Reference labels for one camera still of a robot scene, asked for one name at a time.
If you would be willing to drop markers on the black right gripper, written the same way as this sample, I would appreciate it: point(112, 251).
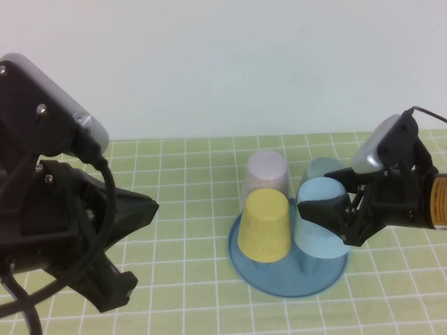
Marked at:
point(394, 202)

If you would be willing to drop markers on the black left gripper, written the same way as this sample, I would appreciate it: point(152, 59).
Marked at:
point(45, 216)

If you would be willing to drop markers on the light blue plastic cup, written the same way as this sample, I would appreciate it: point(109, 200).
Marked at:
point(314, 244)

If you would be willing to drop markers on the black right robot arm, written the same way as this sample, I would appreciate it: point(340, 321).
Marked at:
point(438, 202)

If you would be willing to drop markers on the teal green plastic cup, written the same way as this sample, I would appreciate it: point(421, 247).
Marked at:
point(317, 167)

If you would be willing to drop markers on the pale pink plastic cup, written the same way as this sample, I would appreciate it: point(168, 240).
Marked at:
point(267, 171)

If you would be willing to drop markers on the yellow plastic cup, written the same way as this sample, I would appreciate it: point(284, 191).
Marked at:
point(265, 227)

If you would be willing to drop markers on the blue cup stand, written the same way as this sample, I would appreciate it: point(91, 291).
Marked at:
point(279, 279)

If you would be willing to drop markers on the green checkered tablecloth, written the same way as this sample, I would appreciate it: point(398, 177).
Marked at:
point(174, 279)

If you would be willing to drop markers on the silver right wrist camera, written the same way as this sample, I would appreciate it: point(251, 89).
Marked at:
point(370, 153)

